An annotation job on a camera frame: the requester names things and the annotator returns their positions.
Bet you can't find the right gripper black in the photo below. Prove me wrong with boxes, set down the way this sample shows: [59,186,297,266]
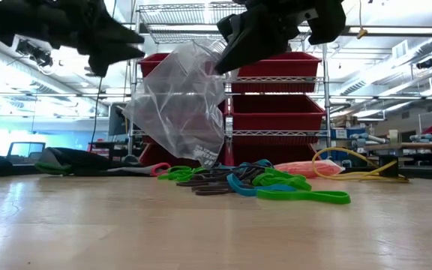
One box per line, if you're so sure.
[214,0,318,75]

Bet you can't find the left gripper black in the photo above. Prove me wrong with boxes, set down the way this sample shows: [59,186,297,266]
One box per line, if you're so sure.
[16,0,146,78]

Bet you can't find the clear zip bag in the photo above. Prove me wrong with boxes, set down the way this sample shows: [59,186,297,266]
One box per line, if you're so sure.
[121,39,227,168]
[274,159,347,179]

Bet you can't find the orange rubber bands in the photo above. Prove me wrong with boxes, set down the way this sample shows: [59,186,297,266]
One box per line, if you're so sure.
[275,160,339,179]

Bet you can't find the green rubber bands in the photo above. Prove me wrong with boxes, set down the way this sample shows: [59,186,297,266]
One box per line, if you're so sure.
[157,164,209,184]
[252,166,314,191]

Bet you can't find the single green rubber band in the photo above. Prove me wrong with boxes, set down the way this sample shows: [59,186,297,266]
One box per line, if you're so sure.
[256,189,352,206]

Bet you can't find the blue rubber bands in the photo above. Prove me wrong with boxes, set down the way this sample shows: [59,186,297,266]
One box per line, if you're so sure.
[237,158,276,170]

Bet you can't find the dark rubber bands pile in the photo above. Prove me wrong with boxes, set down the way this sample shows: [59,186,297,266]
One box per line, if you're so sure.
[174,164,266,191]

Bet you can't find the single blue rubber band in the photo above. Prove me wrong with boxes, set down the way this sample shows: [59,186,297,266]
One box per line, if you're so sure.
[226,172,299,197]

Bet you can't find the loose dark rubber bands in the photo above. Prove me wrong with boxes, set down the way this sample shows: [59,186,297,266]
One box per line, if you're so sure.
[190,182,236,197]

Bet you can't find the dark grey monitor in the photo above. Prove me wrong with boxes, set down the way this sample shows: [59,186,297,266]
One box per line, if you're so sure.
[106,106,130,137]

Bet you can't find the yellow hanging power plug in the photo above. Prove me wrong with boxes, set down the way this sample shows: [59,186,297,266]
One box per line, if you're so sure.
[356,0,369,41]

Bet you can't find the black bundle with green edge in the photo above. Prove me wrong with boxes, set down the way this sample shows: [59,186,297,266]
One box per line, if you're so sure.
[34,146,153,177]

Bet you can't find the computer monitor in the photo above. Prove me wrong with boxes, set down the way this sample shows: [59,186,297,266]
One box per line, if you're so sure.
[6,141,47,165]

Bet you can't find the pink loop-shaped object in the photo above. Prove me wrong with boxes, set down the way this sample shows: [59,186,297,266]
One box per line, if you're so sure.
[149,161,173,178]

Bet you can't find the blue bin with white label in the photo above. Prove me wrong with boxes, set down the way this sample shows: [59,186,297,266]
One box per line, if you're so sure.
[330,127,359,141]

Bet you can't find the blue storage bin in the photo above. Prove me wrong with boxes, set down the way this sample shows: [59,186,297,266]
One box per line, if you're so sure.
[319,148,353,169]

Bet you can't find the pale blue cylindrical part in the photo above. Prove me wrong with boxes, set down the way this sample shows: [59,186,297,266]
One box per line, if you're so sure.
[350,132,389,149]
[409,133,432,145]

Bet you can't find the black hanging cable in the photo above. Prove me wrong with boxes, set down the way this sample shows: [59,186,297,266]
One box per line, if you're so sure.
[88,76,104,149]

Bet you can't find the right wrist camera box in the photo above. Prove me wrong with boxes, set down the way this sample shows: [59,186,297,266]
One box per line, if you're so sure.
[307,0,347,45]

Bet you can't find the chrome wire shelf rack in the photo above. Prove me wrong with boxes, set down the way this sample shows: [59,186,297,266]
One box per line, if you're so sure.
[127,1,333,168]

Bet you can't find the black ceiling camera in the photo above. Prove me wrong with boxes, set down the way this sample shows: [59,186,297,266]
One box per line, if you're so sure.
[415,57,432,71]

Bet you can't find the yellow cable coil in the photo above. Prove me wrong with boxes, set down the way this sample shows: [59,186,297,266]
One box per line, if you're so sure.
[310,146,411,184]

